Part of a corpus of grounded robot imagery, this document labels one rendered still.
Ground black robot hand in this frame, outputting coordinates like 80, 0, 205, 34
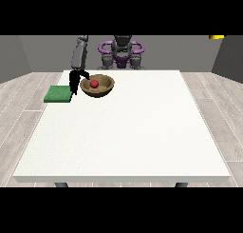
68, 68, 92, 97

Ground brown wooden bowl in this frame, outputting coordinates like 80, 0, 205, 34
79, 73, 116, 99

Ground green square pad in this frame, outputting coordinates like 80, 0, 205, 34
43, 85, 74, 104

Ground grey robot trunk purple rings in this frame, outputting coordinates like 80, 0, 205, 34
96, 35, 147, 71

